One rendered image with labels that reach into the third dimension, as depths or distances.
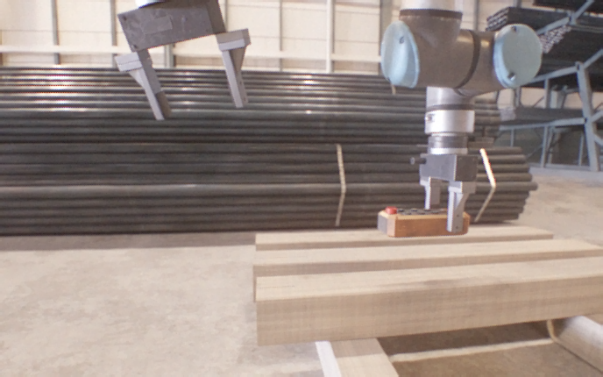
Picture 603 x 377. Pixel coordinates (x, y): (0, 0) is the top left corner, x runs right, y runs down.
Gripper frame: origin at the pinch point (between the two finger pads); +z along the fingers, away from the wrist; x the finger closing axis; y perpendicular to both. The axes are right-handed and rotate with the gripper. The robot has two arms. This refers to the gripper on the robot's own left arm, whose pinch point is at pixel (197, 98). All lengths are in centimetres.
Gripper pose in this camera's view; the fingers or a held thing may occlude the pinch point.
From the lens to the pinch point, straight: 51.2
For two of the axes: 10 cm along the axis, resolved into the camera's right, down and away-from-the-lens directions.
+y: 1.2, -5.1, 8.5
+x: -9.8, 0.9, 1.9
